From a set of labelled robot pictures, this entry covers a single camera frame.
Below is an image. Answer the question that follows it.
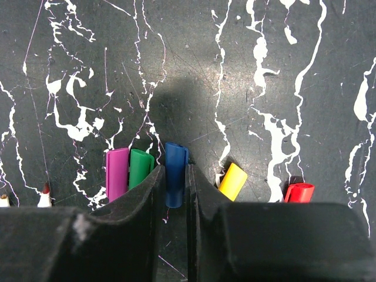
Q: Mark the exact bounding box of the red whiteboard pen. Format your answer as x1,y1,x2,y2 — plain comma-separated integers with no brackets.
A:
37,182,52,208

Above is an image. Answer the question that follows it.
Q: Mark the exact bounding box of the yellow whiteboard pen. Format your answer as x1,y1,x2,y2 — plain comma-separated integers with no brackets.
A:
0,194,11,207

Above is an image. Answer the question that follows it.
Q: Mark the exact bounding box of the red pen cap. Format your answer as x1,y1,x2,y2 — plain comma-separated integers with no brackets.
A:
284,183,315,203

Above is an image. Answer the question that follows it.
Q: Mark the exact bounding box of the purple pen cap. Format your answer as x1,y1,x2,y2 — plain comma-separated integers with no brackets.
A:
106,147,129,202

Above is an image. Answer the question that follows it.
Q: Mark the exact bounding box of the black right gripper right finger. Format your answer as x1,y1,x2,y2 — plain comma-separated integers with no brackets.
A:
185,165,375,281

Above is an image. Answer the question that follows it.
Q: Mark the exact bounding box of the green pen cap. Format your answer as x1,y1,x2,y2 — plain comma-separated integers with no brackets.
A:
129,149,155,190

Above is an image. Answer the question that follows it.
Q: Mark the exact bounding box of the yellow pen cap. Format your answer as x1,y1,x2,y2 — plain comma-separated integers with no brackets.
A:
219,163,248,201

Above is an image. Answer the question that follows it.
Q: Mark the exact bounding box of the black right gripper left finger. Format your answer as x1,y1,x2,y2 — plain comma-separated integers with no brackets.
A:
1,165,165,281

